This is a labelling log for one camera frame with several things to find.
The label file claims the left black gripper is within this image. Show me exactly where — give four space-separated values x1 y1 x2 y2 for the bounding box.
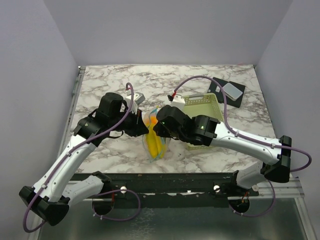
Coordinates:
110 107 150 137

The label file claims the yellow toy banana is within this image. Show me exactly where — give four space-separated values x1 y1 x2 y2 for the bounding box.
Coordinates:
146 129 163 159

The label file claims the clear zip top bag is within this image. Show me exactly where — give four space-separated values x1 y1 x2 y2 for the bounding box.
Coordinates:
142 106 170 162

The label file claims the green perforated plastic basket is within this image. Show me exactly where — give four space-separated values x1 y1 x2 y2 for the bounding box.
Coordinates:
181 92 225 151

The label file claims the orange yellow toy mango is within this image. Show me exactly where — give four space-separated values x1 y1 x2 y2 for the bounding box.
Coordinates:
143 115 158 128

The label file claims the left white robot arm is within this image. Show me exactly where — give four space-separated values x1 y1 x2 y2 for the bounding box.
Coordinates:
19 92 149 226

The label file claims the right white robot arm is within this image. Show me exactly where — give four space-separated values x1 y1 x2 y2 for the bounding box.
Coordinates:
153 105 291 196

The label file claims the black square mat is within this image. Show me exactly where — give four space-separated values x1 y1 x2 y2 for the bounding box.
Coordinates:
207 77 246 108

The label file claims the white grey small box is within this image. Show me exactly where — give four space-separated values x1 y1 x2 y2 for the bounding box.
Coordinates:
222 82 243 101

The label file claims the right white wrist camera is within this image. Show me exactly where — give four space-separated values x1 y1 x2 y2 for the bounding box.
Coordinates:
167 92 186 111

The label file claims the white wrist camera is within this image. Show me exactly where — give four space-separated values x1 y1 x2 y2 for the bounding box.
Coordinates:
167 92 186 111
124 92 146 114

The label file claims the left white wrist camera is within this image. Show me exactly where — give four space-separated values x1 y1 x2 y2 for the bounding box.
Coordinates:
124 92 146 114

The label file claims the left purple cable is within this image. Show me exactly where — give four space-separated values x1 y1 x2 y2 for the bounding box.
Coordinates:
22 82 134 233

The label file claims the black metal base rail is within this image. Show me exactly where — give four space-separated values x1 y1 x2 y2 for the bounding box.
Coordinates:
51 171 291 208

